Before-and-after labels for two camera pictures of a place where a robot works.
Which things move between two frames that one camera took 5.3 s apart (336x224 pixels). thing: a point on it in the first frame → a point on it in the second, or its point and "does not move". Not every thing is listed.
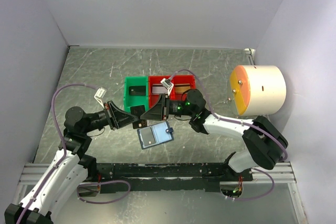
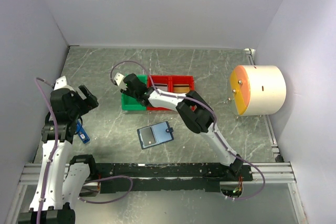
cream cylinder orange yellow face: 258,90 does not move
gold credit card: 181,88 does not move
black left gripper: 116,117 → 90,102
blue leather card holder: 155,134 does not move
